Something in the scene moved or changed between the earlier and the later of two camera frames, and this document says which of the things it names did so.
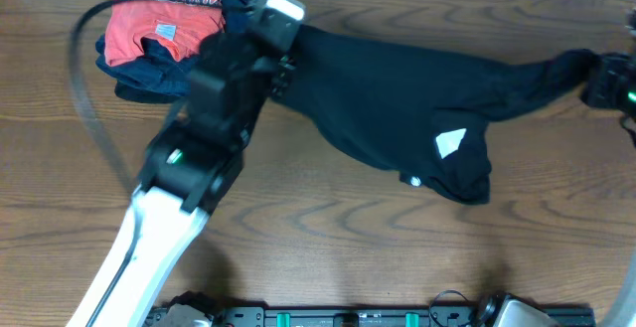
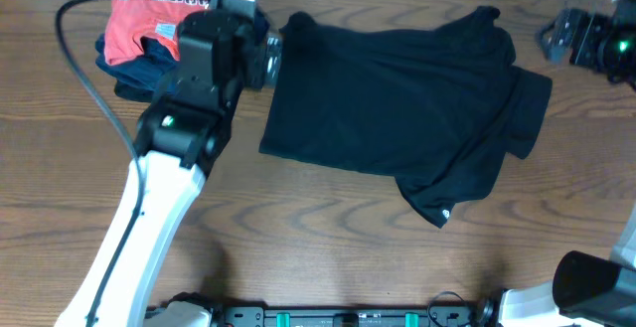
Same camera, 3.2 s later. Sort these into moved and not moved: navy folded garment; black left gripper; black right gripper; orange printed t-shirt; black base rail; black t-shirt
Moved: black right gripper; black t-shirt; black left gripper
Not moved: orange printed t-shirt; black base rail; navy folded garment
